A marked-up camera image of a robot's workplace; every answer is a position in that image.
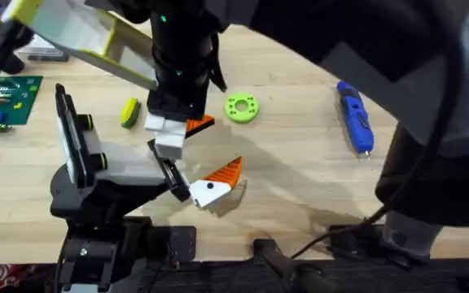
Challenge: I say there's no black left wrist plate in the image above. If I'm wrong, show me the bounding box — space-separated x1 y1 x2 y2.
54 82 90 190

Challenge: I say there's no green board with toy blocks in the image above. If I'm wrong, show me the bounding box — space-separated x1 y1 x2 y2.
0 75 44 133

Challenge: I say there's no yellow-green toy vegetable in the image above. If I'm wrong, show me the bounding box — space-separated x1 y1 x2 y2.
120 96 142 130

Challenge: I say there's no black rail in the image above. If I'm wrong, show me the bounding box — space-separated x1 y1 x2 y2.
55 258 469 293

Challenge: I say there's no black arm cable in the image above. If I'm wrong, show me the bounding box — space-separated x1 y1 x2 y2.
290 32 466 261

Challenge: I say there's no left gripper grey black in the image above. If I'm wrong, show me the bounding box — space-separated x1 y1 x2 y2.
49 113 244 229

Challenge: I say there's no white tub with yellow-green rim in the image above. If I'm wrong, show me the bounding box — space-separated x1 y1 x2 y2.
0 0 159 91

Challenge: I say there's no green disc with holes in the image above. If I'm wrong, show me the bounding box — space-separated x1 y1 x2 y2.
223 92 261 125

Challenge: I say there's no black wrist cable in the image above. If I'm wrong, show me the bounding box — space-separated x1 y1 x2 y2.
208 31 229 94

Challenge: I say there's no clear plastic box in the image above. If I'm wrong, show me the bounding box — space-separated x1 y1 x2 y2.
14 33 71 63

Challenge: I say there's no blue electric screwdriver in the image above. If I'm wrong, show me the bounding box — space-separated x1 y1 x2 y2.
335 81 376 163

